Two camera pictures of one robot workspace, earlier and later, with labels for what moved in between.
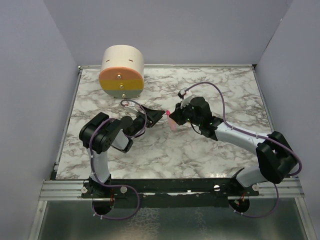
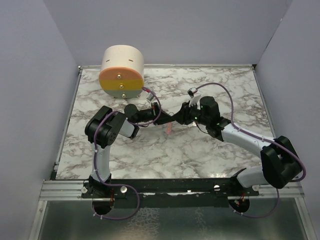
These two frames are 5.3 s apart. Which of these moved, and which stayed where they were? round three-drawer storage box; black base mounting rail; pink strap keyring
Moved: pink strap keyring
Stayed: round three-drawer storage box; black base mounting rail
